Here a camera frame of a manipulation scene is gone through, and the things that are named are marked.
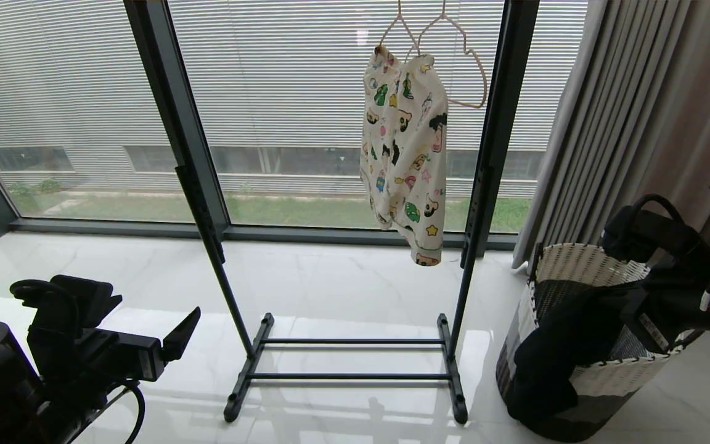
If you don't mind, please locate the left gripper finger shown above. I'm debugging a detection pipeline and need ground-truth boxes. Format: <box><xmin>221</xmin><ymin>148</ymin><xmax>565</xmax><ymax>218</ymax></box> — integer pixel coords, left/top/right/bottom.
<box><xmin>159</xmin><ymin>306</ymin><xmax>202</xmax><ymax>363</ymax></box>

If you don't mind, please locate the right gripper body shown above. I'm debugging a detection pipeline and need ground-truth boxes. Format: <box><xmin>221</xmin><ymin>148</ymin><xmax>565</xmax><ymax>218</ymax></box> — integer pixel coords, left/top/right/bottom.
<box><xmin>619</xmin><ymin>277</ymin><xmax>704</xmax><ymax>356</ymax></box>

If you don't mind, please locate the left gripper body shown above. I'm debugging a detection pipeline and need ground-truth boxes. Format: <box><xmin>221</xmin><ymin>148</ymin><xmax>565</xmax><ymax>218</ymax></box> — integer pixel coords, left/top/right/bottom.
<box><xmin>80</xmin><ymin>329</ymin><xmax>166</xmax><ymax>384</ymax></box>

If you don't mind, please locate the black garment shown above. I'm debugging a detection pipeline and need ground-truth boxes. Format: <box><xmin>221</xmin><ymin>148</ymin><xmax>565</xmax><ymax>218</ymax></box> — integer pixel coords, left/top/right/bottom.
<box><xmin>506</xmin><ymin>284</ymin><xmax>647</xmax><ymax>426</ymax></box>

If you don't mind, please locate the cream printed garment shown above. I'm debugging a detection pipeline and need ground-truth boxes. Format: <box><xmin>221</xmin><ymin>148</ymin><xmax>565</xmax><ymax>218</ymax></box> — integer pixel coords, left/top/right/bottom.
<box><xmin>359</xmin><ymin>46</ymin><xmax>449</xmax><ymax>267</ymax></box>

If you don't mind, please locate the pink clothes hanger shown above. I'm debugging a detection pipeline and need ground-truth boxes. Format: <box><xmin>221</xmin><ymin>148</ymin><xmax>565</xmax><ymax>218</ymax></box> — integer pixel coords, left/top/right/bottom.
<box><xmin>378</xmin><ymin>0</ymin><xmax>421</xmax><ymax>62</ymax></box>
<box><xmin>415</xmin><ymin>0</ymin><xmax>490</xmax><ymax>110</ymax></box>

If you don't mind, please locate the white laundry basket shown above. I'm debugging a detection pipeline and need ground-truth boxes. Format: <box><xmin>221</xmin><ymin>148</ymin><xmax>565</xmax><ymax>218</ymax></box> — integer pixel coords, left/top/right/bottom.
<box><xmin>496</xmin><ymin>242</ymin><xmax>690</xmax><ymax>442</ymax></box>

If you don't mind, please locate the black clothes rack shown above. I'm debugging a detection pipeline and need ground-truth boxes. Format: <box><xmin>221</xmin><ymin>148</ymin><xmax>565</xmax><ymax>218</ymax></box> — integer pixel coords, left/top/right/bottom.
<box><xmin>173</xmin><ymin>0</ymin><xmax>542</xmax><ymax>425</ymax></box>

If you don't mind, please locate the beige curtain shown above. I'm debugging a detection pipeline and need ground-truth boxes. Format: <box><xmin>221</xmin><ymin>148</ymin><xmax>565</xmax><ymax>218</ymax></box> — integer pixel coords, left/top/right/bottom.
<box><xmin>512</xmin><ymin>0</ymin><xmax>710</xmax><ymax>272</ymax></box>

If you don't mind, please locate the window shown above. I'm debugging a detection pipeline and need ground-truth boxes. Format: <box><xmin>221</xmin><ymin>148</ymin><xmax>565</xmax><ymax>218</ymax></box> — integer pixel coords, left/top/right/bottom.
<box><xmin>0</xmin><ymin>0</ymin><xmax>589</xmax><ymax>250</ymax></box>

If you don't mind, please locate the black cable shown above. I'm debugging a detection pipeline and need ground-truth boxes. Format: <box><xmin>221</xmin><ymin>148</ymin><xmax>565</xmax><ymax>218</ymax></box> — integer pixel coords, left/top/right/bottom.
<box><xmin>118</xmin><ymin>379</ymin><xmax>147</xmax><ymax>444</ymax></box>

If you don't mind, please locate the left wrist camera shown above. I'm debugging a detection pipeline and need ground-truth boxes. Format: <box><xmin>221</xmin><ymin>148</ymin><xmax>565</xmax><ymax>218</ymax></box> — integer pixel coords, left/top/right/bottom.
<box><xmin>10</xmin><ymin>275</ymin><xmax>123</xmax><ymax>335</ymax></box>

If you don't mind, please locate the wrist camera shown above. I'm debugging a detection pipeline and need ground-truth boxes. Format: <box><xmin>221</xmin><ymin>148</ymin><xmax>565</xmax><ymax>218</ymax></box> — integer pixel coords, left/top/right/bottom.
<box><xmin>10</xmin><ymin>275</ymin><xmax>123</xmax><ymax>335</ymax></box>
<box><xmin>600</xmin><ymin>194</ymin><xmax>710</xmax><ymax>273</ymax></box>

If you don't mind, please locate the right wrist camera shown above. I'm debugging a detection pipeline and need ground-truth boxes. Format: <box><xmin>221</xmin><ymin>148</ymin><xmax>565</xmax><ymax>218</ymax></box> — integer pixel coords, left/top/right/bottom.
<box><xmin>600</xmin><ymin>194</ymin><xmax>710</xmax><ymax>273</ymax></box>

